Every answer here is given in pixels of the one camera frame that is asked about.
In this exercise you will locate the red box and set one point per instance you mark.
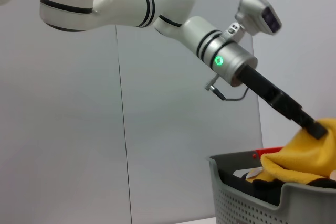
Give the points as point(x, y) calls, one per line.
point(265, 152)

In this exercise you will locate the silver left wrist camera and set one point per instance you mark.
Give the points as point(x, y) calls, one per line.
point(256, 11)

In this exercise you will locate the yellow grey towel black-edged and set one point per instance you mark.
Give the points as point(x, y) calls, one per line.
point(302, 158)

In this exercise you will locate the grey perforated storage basket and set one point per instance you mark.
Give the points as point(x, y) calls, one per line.
point(244, 208)

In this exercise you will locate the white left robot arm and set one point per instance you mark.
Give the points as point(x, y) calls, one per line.
point(118, 1)

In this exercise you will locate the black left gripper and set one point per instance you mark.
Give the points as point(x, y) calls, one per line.
point(260, 85)

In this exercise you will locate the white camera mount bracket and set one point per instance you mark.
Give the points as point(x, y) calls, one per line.
point(233, 31)

